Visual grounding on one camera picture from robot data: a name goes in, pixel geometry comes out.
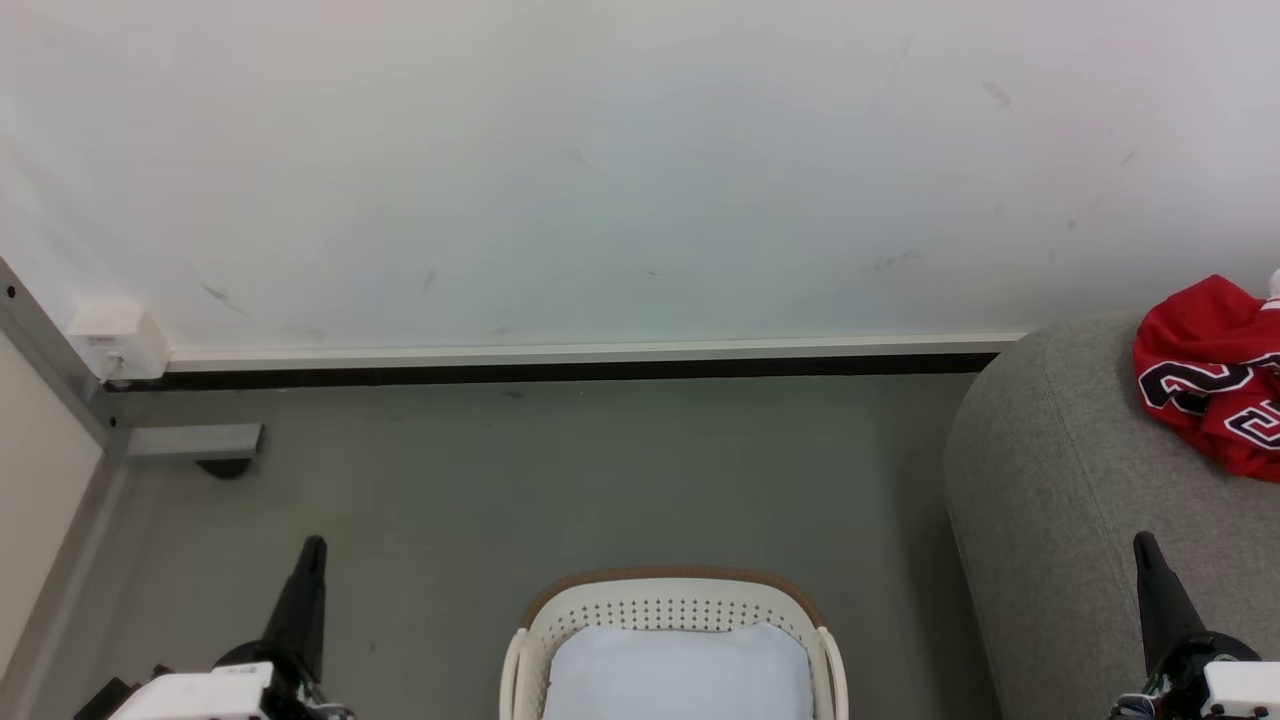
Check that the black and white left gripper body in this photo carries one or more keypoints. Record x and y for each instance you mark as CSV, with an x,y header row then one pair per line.
x,y
230,690

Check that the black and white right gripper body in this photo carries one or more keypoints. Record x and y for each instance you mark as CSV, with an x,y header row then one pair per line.
x,y
1230,690

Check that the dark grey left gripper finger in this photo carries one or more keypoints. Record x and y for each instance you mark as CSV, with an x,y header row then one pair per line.
x,y
290,620
314,620

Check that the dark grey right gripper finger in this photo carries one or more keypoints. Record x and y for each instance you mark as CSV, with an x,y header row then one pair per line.
x,y
1178,610
1158,620

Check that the red basketball jersey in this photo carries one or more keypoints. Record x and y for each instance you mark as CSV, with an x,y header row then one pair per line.
x,y
1200,330

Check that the white garment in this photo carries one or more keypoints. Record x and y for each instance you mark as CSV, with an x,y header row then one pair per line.
x,y
1275,290

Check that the white laundry basket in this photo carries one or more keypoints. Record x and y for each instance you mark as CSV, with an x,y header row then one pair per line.
x,y
670,605

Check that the grey fabric sofa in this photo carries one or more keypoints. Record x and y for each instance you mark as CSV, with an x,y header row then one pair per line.
x,y
1050,500

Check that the black round foot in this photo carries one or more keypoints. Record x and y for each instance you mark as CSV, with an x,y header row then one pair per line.
x,y
225,468

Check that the grey metal foot bar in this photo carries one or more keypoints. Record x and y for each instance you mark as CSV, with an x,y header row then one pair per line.
x,y
190,440

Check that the beige partition panel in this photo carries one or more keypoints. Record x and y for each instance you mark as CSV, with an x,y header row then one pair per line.
x,y
35,500

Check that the light blue cloth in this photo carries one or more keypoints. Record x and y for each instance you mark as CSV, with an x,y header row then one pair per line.
x,y
680,675

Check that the white and black baseboard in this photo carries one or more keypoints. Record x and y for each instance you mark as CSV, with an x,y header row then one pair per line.
x,y
600,362

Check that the white wall box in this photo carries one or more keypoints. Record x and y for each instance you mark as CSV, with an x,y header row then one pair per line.
x,y
120,338

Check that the grey metal partition frame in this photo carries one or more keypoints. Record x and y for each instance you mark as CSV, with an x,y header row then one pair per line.
x,y
60,370

